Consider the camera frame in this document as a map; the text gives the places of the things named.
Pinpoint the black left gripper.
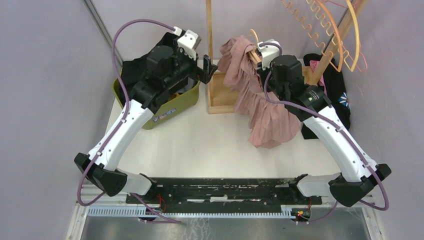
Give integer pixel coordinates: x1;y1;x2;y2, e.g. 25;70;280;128
164;38;219;89

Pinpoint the black skirt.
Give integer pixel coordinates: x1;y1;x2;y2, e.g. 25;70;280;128
120;32;188;95

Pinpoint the pink pleated skirt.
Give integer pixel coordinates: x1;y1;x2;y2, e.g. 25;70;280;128
217;35;300;149

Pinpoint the cream hanger of yellow skirt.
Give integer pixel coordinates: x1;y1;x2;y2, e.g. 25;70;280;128
306;0;362;72

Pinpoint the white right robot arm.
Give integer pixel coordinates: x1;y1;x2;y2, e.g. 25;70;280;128
263;55;392;211

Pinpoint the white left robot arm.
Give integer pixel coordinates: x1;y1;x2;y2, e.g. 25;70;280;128
74;45;218;204

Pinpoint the olive green plastic basket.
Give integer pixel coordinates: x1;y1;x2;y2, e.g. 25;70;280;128
112;78;200;131

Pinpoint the small pink cloth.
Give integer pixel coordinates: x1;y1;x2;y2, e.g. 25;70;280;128
309;60;328;95

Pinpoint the aluminium corner profile left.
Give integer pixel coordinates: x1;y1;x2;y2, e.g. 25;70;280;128
82;0;113;56

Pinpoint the aluminium corner profile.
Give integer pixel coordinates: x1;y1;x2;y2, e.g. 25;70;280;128
82;0;113;56
317;0;363;62

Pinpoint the black cloth on table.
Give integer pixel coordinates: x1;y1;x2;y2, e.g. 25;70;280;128
301;53;351;140

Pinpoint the aluminium corner profile right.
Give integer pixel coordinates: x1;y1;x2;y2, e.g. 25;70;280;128
317;0;363;62

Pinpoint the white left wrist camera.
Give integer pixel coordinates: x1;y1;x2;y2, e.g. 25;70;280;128
173;26;202;61

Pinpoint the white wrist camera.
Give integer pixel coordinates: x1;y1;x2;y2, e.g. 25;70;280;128
257;39;283;70
173;26;202;61

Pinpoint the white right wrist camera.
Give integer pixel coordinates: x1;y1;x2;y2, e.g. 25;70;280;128
257;39;283;70

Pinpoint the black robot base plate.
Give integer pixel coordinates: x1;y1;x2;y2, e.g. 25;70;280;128
141;177;324;214

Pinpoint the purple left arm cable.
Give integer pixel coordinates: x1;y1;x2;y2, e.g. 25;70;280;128
76;18;184;225

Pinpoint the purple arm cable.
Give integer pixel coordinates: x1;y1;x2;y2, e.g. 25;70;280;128
257;41;390;225
76;18;184;225

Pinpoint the grey slotted cable duct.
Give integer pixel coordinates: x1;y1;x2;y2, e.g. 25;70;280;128
86;206;294;220

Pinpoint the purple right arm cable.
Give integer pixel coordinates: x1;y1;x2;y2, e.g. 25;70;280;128
257;41;390;225

